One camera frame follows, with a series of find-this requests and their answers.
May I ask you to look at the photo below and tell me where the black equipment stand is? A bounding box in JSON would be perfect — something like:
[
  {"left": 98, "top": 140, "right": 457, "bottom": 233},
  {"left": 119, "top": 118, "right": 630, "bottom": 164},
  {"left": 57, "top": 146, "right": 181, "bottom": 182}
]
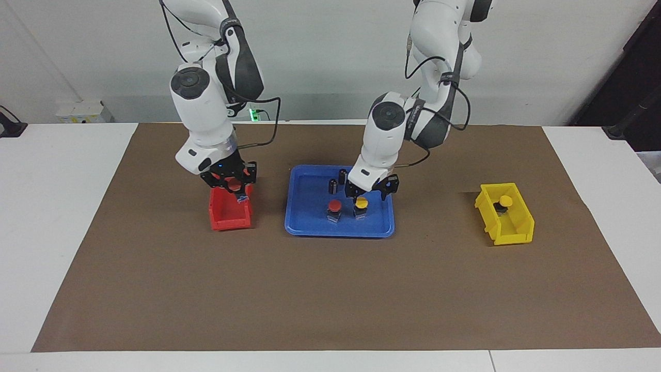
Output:
[{"left": 570, "top": 0, "right": 661, "bottom": 153}]

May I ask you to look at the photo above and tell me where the black table clamp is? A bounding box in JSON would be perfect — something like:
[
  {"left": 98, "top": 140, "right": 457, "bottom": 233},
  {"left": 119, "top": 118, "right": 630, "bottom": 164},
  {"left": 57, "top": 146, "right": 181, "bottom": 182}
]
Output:
[{"left": 0, "top": 105, "right": 28, "bottom": 138}]

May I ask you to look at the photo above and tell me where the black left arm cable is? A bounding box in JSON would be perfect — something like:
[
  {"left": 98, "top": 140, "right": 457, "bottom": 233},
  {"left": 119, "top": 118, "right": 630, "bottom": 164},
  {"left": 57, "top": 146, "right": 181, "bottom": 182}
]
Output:
[{"left": 396, "top": 31, "right": 472, "bottom": 168}]

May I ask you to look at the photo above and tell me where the brown table mat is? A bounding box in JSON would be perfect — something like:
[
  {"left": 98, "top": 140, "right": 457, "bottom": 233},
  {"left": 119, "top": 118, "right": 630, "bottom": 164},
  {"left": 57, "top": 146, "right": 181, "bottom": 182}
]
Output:
[{"left": 31, "top": 122, "right": 661, "bottom": 353}]

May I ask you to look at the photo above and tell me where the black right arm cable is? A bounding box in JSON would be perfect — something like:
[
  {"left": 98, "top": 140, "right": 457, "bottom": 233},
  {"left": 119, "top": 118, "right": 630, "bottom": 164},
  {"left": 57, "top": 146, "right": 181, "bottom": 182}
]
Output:
[{"left": 226, "top": 95, "right": 282, "bottom": 151}]

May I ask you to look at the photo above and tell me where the white box device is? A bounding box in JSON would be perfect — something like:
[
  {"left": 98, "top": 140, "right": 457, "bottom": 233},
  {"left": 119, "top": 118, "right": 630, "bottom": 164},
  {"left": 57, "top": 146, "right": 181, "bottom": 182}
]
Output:
[{"left": 55, "top": 100, "right": 115, "bottom": 124}]

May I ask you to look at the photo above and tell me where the blue plastic tray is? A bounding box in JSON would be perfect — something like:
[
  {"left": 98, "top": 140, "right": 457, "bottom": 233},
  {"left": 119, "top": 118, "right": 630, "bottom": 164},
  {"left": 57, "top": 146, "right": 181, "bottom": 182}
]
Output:
[{"left": 285, "top": 165, "right": 396, "bottom": 239}]

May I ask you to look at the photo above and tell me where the yellow plastic bin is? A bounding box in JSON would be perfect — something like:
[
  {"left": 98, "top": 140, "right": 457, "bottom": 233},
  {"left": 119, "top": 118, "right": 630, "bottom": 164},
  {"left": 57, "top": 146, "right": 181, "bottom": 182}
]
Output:
[{"left": 475, "top": 182, "right": 536, "bottom": 246}]

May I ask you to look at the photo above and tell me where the red plastic bin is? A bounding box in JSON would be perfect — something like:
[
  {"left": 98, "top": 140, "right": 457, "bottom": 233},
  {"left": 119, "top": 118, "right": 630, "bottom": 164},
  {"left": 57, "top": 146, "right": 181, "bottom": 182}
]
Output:
[{"left": 208, "top": 183, "right": 254, "bottom": 231}]

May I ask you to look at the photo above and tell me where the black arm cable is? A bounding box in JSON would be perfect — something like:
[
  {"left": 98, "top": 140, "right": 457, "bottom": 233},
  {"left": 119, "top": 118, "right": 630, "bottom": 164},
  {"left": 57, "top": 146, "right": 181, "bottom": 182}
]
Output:
[
  {"left": 396, "top": 31, "right": 472, "bottom": 168},
  {"left": 226, "top": 95, "right": 282, "bottom": 151}
]

